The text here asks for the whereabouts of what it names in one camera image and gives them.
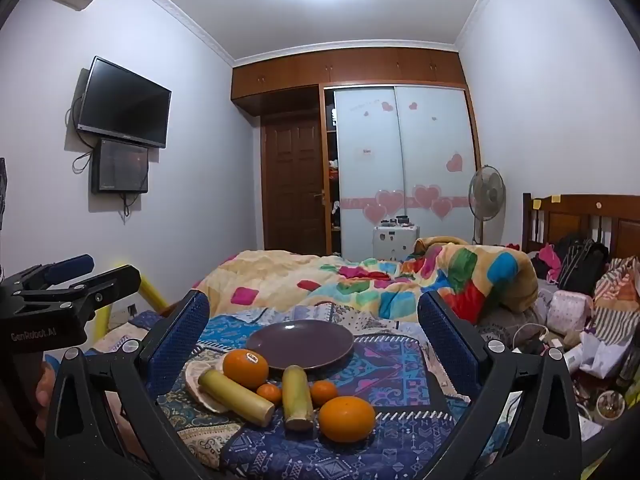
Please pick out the small round bowl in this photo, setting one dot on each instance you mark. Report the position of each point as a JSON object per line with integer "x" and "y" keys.
{"x": 611, "y": 404}

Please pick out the purple plate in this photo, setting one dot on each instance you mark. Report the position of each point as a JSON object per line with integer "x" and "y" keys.
{"x": 300, "y": 342}

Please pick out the colourful patchwork blanket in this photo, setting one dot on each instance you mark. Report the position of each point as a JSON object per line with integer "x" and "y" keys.
{"x": 300, "y": 275}

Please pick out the blue patterned bed sheet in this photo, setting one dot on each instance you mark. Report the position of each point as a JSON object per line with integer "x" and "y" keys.
{"x": 395, "y": 385}

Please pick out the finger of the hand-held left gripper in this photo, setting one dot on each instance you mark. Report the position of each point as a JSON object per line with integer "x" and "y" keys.
{"x": 70, "y": 266}
{"x": 112, "y": 281}

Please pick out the wooden headboard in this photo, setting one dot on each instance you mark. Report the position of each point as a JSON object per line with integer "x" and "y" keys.
{"x": 570, "y": 215}

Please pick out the light pink quilted bag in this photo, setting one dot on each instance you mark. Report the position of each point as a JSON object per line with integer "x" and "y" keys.
{"x": 570, "y": 310}

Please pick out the white paper bag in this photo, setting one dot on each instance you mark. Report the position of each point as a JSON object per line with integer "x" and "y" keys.
{"x": 602, "y": 355}

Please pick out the pomelo slice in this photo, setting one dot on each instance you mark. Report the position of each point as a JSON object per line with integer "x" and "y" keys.
{"x": 196, "y": 387}

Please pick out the wooden wardrobe with sliding doors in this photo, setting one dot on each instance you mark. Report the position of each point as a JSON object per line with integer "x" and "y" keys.
{"x": 405, "y": 160}

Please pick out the brown wooden door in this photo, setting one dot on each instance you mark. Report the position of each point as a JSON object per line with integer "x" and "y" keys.
{"x": 292, "y": 185}

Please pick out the yellow chair frame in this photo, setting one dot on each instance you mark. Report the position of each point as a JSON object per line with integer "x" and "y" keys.
{"x": 150, "y": 297}

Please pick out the small mandarin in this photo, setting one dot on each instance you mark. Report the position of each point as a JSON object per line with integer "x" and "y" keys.
{"x": 270, "y": 393}
{"x": 325, "y": 392}

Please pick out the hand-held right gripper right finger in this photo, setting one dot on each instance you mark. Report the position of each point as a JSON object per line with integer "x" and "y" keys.
{"x": 444, "y": 340}

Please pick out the wall-mounted black television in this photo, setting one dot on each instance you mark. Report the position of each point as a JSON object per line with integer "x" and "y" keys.
{"x": 125, "y": 102}

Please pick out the black backpack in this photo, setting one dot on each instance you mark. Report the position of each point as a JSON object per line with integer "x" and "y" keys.
{"x": 582, "y": 260}

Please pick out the yellow sugarcane piece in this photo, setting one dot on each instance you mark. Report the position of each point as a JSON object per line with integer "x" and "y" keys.
{"x": 297, "y": 397}
{"x": 235, "y": 397}

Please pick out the white box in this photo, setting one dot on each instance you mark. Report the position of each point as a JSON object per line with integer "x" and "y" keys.
{"x": 395, "y": 242}

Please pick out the large orange with sticker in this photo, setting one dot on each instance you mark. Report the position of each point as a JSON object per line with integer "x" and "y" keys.
{"x": 245, "y": 367}

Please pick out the small black wall monitor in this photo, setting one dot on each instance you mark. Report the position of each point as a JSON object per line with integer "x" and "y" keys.
{"x": 120, "y": 166}

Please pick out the standing fan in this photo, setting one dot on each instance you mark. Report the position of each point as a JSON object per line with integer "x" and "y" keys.
{"x": 486, "y": 190}

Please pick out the person's left hand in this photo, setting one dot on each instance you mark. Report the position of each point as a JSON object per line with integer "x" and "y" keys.
{"x": 46, "y": 385}

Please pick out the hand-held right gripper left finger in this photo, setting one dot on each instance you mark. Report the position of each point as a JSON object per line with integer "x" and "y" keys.
{"x": 186, "y": 332}

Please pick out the pink clothing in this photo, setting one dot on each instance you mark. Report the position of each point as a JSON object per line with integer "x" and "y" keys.
{"x": 547, "y": 257}

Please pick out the striped cloth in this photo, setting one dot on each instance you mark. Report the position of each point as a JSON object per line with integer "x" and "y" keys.
{"x": 617, "y": 305}

